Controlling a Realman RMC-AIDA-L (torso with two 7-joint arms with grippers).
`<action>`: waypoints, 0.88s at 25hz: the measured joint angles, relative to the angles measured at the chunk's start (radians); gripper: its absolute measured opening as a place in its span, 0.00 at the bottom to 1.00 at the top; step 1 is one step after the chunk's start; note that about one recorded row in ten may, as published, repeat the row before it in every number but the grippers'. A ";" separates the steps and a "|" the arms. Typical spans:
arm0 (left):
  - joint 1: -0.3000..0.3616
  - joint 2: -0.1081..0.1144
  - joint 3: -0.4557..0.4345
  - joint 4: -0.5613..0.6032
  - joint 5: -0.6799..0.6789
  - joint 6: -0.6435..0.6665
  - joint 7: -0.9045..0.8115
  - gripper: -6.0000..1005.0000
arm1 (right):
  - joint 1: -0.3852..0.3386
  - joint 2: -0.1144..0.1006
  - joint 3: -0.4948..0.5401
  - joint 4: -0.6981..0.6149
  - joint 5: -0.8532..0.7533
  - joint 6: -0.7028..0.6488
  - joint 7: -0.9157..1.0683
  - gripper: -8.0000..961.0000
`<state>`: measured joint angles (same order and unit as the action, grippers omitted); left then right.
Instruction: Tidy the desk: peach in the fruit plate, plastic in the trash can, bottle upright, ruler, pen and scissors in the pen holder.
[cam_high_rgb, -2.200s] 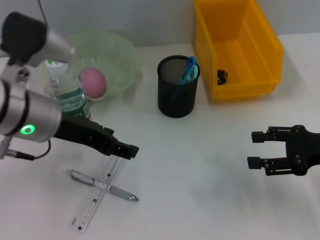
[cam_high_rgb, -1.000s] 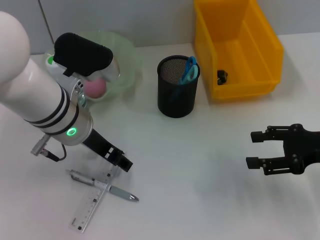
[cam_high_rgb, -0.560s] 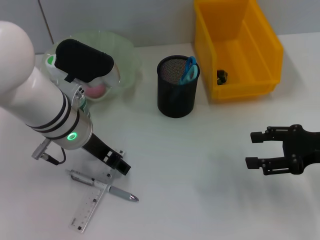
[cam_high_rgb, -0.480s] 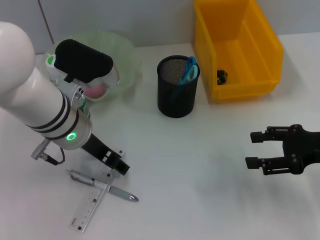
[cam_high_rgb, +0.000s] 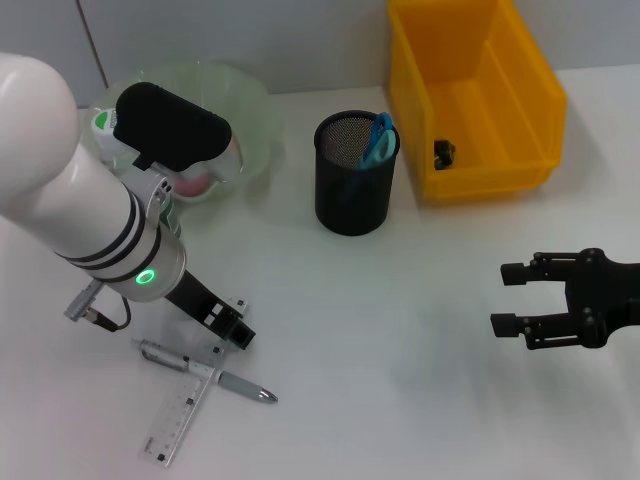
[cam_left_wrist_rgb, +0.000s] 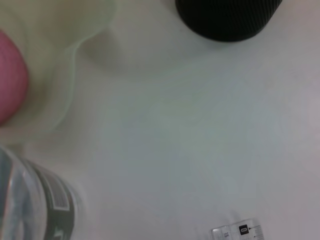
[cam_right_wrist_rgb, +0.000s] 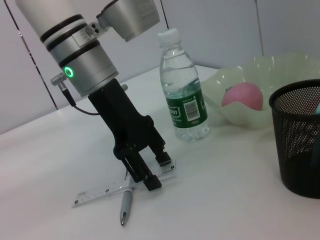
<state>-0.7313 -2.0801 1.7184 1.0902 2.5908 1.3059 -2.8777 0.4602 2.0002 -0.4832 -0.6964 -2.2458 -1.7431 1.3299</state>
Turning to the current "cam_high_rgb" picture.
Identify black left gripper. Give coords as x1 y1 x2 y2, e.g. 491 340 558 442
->
164 272 257 351

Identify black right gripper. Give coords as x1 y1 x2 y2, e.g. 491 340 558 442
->
489 247 640 351

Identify clear plastic ruler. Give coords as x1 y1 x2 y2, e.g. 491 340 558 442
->
137 296 251 467

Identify pink toy peach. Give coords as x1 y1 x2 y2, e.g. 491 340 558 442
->
169 167 216 199

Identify green plastic wrapper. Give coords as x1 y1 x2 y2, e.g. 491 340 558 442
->
432 139 457 171

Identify blue scissors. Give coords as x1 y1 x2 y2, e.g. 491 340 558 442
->
352 112 401 172

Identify clear green-label water bottle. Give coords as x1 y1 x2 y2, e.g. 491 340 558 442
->
88 108 182 239

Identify white grey ballpoint pen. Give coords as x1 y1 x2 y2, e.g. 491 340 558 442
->
130 338 279 405

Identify black mesh pen cup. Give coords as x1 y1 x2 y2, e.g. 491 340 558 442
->
313 110 402 237

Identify pale green glass fruit bowl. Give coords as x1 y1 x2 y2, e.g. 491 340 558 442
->
88 59 284 204

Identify yellow plastic bin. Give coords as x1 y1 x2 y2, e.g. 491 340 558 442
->
387 0 569 204

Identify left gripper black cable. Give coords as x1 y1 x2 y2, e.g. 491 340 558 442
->
63 279 132 332

